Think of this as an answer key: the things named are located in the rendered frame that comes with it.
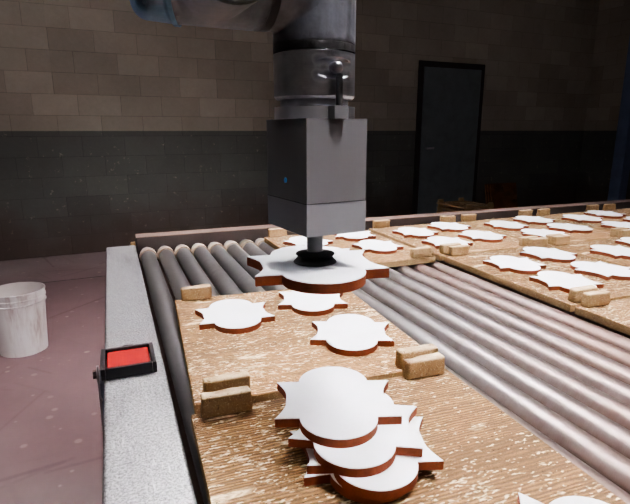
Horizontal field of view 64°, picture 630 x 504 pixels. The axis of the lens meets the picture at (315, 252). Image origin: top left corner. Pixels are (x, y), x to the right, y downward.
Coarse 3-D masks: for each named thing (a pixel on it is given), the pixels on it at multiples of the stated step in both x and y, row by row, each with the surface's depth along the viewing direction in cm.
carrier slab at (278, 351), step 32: (192, 320) 88; (288, 320) 88; (320, 320) 88; (384, 320) 88; (192, 352) 76; (224, 352) 76; (256, 352) 76; (288, 352) 76; (320, 352) 76; (384, 352) 76; (192, 384) 66; (256, 384) 66
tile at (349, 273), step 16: (256, 256) 53; (272, 256) 53; (288, 256) 53; (336, 256) 53; (352, 256) 53; (272, 272) 47; (288, 272) 47; (304, 272) 47; (320, 272) 47; (336, 272) 47; (352, 272) 47; (368, 272) 48; (384, 272) 48; (288, 288) 45; (304, 288) 44; (320, 288) 44; (336, 288) 44; (352, 288) 44
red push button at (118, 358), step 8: (112, 352) 77; (120, 352) 77; (128, 352) 77; (136, 352) 77; (144, 352) 77; (112, 360) 74; (120, 360) 74; (128, 360) 74; (136, 360) 74; (144, 360) 74
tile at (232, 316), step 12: (228, 300) 95; (240, 300) 95; (204, 312) 89; (216, 312) 89; (228, 312) 89; (240, 312) 89; (252, 312) 89; (264, 312) 89; (204, 324) 84; (216, 324) 84; (228, 324) 84; (240, 324) 84; (252, 324) 84
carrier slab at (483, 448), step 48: (432, 384) 66; (240, 432) 56; (288, 432) 56; (432, 432) 56; (480, 432) 56; (528, 432) 56; (240, 480) 48; (288, 480) 48; (432, 480) 48; (480, 480) 48; (528, 480) 48; (576, 480) 48
